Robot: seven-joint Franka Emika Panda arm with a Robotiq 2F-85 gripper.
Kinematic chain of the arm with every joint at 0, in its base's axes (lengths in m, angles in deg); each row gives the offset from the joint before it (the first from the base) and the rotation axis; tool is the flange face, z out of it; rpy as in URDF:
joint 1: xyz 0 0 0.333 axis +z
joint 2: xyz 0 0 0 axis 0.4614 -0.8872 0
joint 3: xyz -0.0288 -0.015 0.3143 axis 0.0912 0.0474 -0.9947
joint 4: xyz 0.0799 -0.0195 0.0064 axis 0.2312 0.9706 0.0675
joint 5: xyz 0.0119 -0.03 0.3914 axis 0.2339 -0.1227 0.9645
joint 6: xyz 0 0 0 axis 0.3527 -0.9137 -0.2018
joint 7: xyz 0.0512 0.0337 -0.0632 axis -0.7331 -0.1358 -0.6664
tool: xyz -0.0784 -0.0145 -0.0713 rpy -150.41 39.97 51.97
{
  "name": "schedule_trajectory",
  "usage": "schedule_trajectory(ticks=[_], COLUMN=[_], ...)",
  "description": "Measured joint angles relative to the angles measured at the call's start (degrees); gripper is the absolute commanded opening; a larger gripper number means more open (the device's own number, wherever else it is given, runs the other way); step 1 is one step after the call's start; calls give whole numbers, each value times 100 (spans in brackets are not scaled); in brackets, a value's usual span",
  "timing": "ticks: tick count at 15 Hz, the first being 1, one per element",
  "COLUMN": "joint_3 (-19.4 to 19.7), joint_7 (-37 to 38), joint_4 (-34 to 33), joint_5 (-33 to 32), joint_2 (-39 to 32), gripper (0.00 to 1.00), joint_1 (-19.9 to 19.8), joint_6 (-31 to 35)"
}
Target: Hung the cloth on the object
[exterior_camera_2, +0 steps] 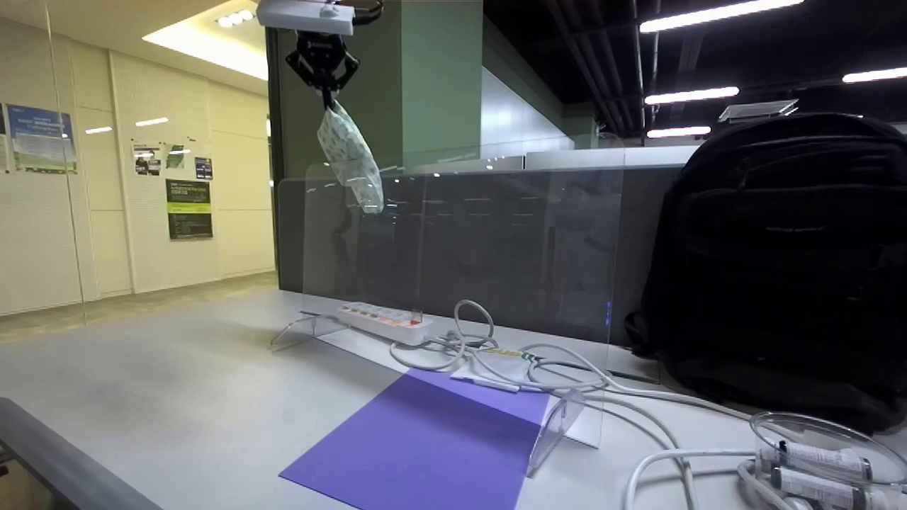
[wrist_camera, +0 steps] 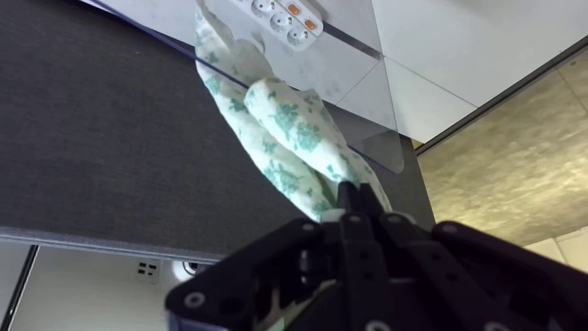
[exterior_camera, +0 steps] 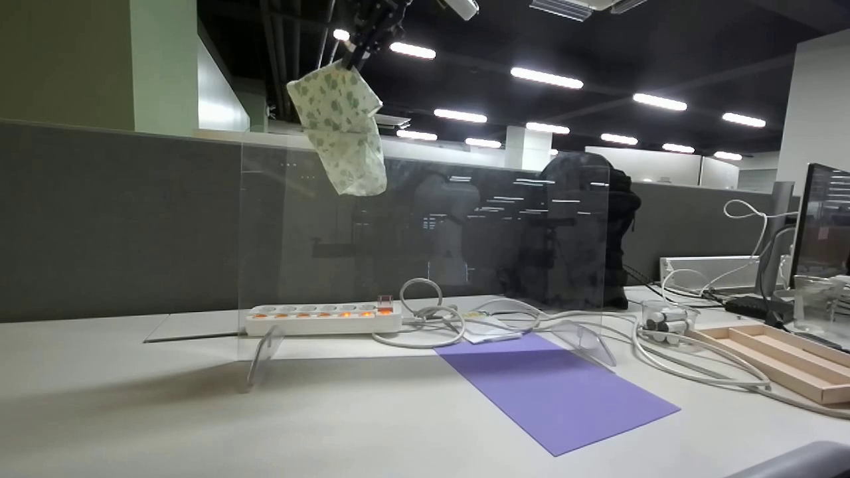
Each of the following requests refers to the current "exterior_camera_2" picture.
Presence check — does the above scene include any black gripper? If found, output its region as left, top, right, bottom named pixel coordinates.
left=284, top=27, right=361, bottom=113

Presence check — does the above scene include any white green patterned cloth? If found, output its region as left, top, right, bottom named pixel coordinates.
left=313, top=95, right=387, bottom=217

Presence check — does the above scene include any transparent acrylic panel stand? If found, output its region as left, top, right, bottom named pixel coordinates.
left=269, top=164, right=629, bottom=480

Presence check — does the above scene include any white power strip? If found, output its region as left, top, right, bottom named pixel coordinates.
left=319, top=300, right=435, bottom=347

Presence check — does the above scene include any fluorescent ceiling light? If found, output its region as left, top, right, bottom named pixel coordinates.
left=643, top=82, right=741, bottom=106
left=643, top=120, right=714, bottom=142
left=636, top=0, right=808, bottom=37
left=839, top=61, right=907, bottom=88

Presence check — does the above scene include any purple mat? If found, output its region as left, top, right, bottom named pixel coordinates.
left=278, top=367, right=553, bottom=510

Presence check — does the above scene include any black backpack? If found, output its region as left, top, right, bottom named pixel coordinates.
left=622, top=85, right=907, bottom=436

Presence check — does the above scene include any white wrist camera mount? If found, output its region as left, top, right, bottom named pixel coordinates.
left=254, top=0, right=360, bottom=38

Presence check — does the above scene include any dark wall sign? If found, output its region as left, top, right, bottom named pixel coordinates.
left=164, top=174, right=214, bottom=213
left=164, top=208, right=218, bottom=242

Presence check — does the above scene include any blue wall poster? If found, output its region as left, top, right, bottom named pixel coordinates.
left=3, top=102, right=82, bottom=174

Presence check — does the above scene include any white looped cable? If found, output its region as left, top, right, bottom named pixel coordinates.
left=386, top=296, right=618, bottom=395

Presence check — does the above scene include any white cable bundle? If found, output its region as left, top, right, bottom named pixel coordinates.
left=563, top=380, right=907, bottom=510

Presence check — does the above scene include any white cable adapter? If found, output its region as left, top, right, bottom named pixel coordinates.
left=753, top=438, right=879, bottom=485
left=765, top=463, right=907, bottom=510

